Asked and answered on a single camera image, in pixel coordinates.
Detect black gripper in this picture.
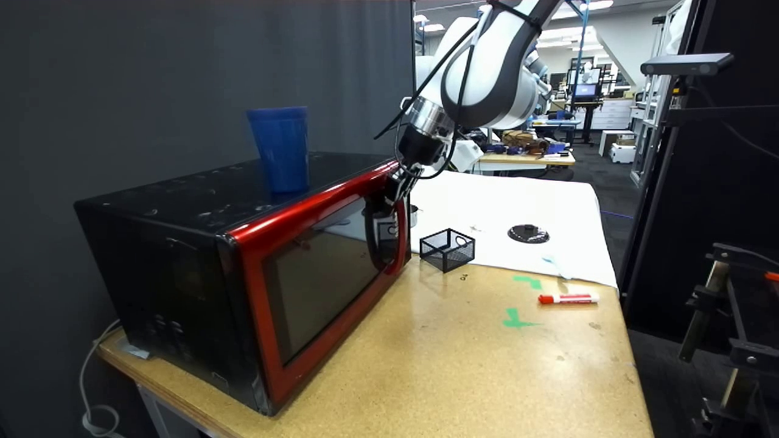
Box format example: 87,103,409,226
364,101,455,268

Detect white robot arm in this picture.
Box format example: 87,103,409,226
378,0,563,248

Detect red and black microwave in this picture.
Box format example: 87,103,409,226
76,152,409,417

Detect black mesh box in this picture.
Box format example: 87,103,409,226
420,230,476,272

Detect blue plastic cup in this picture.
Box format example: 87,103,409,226
247,107,310,196

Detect green tape mark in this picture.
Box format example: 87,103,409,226
502,307,537,332

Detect red marker pen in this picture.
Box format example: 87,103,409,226
539,294,600,307

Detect black backdrop curtain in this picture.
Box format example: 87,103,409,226
0,0,414,438

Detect black camera on stand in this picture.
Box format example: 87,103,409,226
641,51,733,78

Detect white power cable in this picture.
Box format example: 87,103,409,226
76,317,125,438

